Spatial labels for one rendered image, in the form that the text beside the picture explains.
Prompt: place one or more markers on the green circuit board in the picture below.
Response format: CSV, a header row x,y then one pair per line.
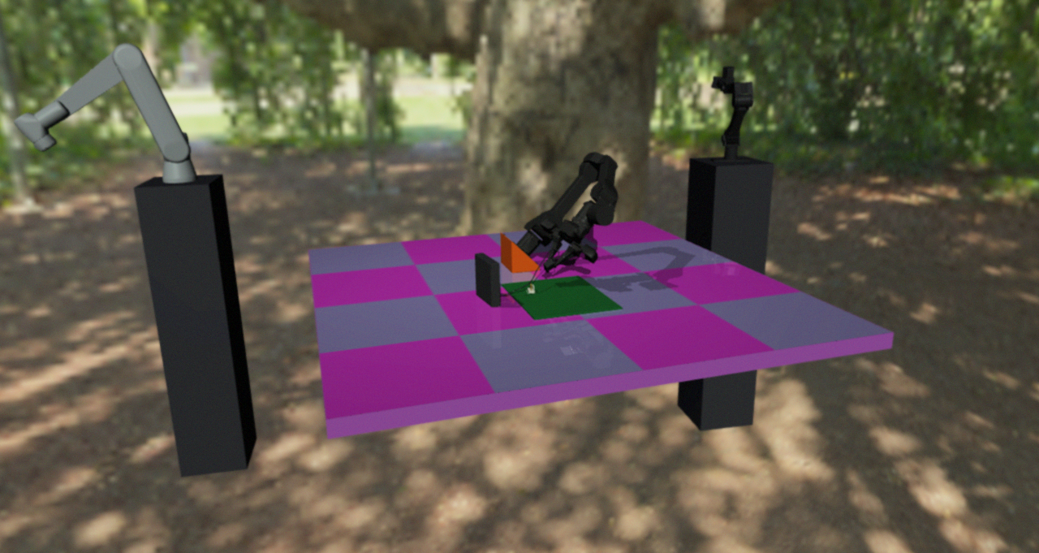
x,y
559,297

